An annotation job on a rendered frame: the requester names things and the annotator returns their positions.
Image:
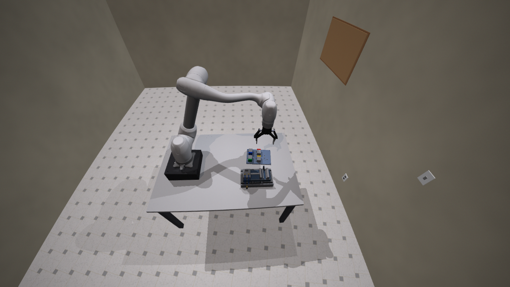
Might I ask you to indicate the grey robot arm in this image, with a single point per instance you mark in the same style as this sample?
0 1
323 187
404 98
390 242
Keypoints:
194 86

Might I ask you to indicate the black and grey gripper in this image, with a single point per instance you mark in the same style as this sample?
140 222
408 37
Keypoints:
265 131

